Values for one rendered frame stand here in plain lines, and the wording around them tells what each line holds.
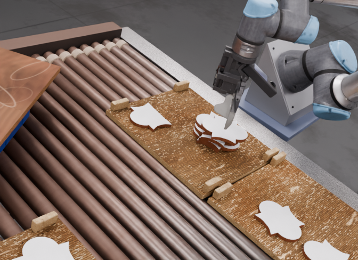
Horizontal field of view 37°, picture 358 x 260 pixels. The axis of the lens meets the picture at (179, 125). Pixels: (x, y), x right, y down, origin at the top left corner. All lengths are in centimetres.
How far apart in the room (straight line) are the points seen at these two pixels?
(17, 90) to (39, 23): 265
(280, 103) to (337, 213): 52
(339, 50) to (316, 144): 188
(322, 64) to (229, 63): 48
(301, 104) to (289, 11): 64
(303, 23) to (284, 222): 50
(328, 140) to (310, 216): 227
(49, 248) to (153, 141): 49
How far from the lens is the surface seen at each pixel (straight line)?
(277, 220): 142
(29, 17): 414
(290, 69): 189
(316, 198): 157
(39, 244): 119
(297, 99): 197
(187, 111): 170
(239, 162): 157
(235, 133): 155
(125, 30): 213
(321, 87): 179
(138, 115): 159
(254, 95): 197
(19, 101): 140
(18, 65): 154
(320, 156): 355
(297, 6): 142
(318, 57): 185
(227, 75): 143
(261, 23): 136
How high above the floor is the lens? 184
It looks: 34 degrees down
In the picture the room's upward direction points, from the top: 18 degrees clockwise
